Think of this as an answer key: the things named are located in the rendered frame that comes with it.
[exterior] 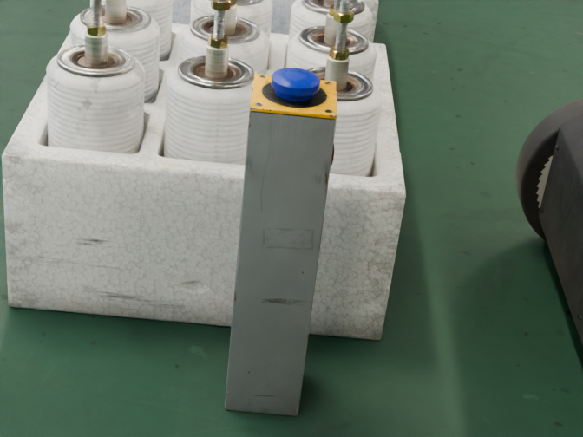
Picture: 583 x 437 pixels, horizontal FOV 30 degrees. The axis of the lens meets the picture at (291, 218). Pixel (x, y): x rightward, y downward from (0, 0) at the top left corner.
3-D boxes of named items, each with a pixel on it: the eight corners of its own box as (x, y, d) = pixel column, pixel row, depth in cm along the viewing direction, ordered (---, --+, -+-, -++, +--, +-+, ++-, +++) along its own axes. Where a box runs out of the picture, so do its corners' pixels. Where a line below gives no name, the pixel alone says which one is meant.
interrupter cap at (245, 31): (200, 48, 113) (201, 42, 113) (181, 22, 119) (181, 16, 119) (269, 44, 116) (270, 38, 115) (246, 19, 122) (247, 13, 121)
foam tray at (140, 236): (367, 167, 147) (385, 43, 138) (381, 342, 114) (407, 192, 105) (79, 140, 146) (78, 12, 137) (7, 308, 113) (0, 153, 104)
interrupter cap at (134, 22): (64, 22, 116) (64, 16, 115) (110, 4, 122) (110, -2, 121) (121, 41, 113) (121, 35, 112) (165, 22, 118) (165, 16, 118)
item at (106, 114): (34, 232, 113) (29, 71, 103) (71, 190, 121) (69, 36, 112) (121, 251, 111) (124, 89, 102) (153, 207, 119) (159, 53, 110)
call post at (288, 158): (300, 370, 108) (337, 84, 93) (299, 417, 102) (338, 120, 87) (229, 364, 108) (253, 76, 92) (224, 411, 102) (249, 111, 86)
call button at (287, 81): (317, 91, 91) (320, 68, 90) (317, 111, 88) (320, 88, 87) (270, 87, 91) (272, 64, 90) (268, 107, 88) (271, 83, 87)
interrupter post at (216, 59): (230, 81, 107) (232, 49, 105) (206, 81, 106) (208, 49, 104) (225, 71, 109) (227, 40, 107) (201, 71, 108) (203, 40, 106)
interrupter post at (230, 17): (217, 37, 116) (219, 8, 114) (211, 29, 118) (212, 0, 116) (239, 36, 117) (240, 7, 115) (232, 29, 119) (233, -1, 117)
